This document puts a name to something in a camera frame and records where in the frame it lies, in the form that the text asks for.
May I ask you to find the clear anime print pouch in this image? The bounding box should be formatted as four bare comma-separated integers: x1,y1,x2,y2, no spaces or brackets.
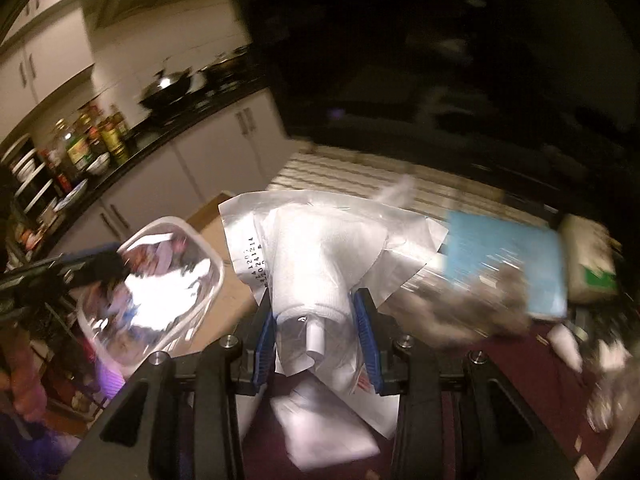
77,217,224,378

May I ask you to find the white gauze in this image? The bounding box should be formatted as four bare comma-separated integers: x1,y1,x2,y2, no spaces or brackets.
220,190,448,392

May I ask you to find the grey fur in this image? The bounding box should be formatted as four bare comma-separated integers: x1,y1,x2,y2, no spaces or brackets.
380,261,530,349

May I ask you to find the person's left hand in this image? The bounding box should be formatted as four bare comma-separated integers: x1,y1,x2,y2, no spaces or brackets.
1,326,47,422

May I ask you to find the shallow cardboard box tray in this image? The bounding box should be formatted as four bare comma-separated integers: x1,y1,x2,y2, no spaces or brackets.
169,192,262,361

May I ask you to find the white folded paper packet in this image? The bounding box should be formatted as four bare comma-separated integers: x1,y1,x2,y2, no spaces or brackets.
242,373,399,479

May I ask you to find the light blue booklet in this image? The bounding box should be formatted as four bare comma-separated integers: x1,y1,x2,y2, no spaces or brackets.
444,211,567,320

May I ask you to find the white computer keyboard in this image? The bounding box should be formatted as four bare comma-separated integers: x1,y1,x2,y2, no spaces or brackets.
268,144,549,228

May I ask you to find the black wok on stove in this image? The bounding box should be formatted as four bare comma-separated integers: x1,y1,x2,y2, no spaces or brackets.
139,68,192,110

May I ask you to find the small white dropper bottle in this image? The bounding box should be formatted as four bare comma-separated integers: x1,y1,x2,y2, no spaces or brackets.
547,324,582,374

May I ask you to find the white green medicine box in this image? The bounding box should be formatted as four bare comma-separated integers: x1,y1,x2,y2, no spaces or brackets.
559,214,617,304

